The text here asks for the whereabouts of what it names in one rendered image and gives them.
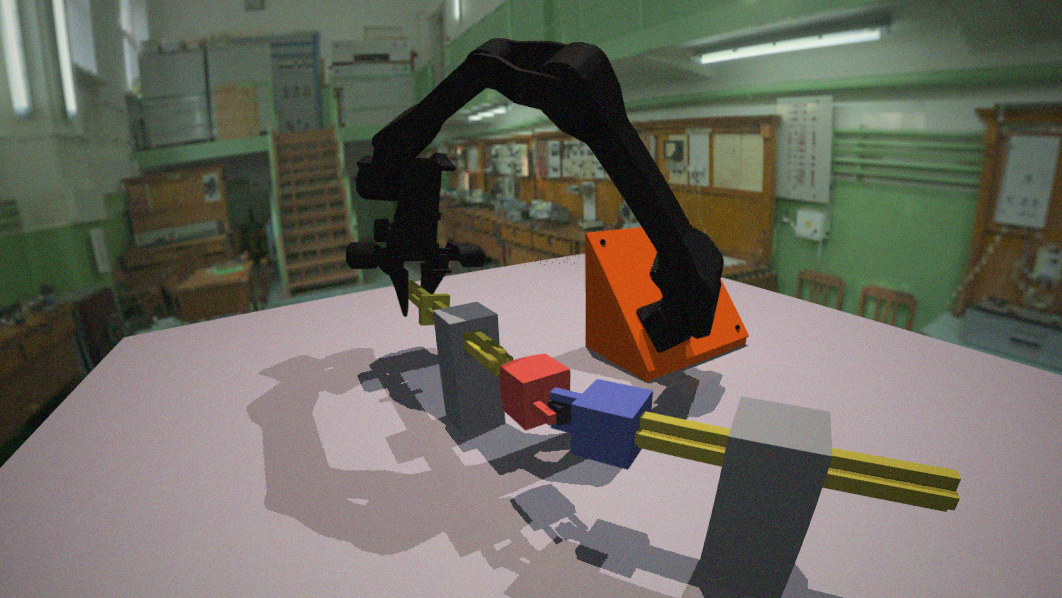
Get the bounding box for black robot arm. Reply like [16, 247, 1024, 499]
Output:
[356, 38, 724, 353]

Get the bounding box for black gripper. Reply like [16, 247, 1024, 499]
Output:
[346, 202, 484, 317]

